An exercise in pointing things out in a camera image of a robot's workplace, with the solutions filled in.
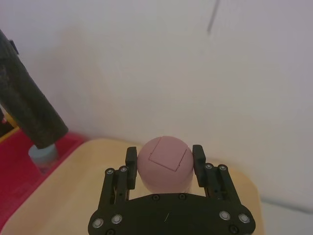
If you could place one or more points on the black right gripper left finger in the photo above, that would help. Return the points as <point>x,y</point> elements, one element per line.
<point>131,169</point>

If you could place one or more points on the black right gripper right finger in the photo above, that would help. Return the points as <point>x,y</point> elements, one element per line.
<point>199,169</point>

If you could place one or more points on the pink cup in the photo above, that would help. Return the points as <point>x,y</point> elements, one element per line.
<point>165,159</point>

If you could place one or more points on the tan wooden board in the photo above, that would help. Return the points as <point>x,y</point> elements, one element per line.
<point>73,191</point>

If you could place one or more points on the pale blue round foot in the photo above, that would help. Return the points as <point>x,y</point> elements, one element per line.
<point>44,156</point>

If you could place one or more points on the red plastic base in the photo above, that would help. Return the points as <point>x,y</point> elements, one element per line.
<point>17,176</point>

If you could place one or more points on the dark padded post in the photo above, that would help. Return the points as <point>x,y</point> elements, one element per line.
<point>27,102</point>

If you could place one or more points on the yellow frame piece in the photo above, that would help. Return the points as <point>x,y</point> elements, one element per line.
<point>12,123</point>

